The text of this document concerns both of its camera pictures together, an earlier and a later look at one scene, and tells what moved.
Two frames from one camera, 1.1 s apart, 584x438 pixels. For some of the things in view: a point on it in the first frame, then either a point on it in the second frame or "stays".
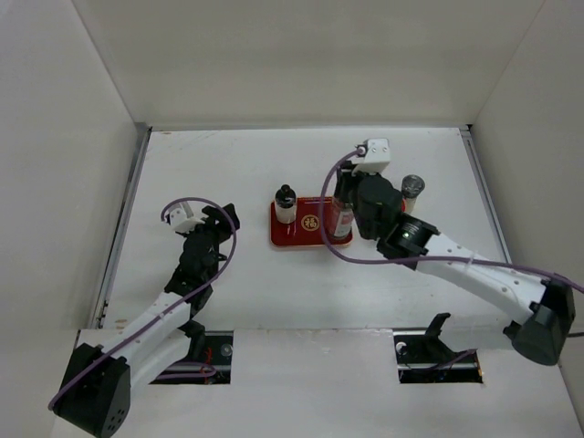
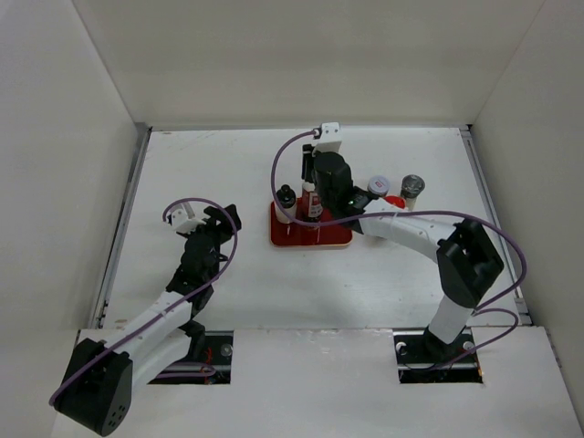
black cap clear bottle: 286,205 stays
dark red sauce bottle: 341,219 → 311,208
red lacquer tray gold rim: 306,231 stays
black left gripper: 214,222 stays
